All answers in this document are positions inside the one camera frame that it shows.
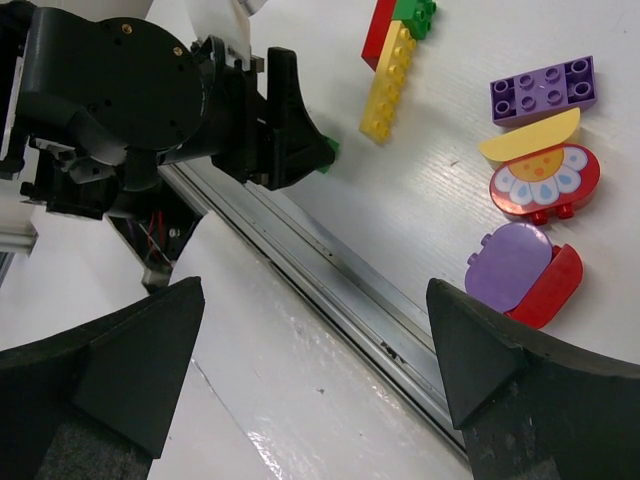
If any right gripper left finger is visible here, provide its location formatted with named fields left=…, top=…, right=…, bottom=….
left=1, top=277, right=205, bottom=479

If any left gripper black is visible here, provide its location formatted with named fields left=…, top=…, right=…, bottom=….
left=192, top=35, right=335, bottom=190

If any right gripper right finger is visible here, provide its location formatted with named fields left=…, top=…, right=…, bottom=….
left=426, top=278, right=639, bottom=479

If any green 2x2 lego brick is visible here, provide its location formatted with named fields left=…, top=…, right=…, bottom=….
left=319, top=134, right=342, bottom=176

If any long yellow lego brick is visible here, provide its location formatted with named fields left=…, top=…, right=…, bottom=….
left=359, top=20, right=417, bottom=145

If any red curved lego brick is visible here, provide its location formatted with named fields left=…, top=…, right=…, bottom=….
left=361, top=0, right=396, bottom=71

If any small green lego brick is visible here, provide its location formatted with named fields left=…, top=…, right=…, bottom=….
left=392, top=0, right=437, bottom=40

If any red flower lego brick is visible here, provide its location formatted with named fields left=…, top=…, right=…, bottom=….
left=489, top=143, right=601, bottom=226

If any purple 2x4 lego brick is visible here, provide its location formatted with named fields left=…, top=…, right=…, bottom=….
left=490, top=56, right=598, bottom=128

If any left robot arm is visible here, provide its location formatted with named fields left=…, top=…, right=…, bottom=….
left=1, top=1, right=337, bottom=292

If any red rounded lego brick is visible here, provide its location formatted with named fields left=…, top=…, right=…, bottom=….
left=506, top=244, right=584, bottom=329

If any yellow half-round lego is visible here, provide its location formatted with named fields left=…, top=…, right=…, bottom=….
left=478, top=108, right=581, bottom=164

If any aluminium rail front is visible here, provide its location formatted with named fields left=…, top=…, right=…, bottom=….
left=163, top=163, right=466, bottom=455

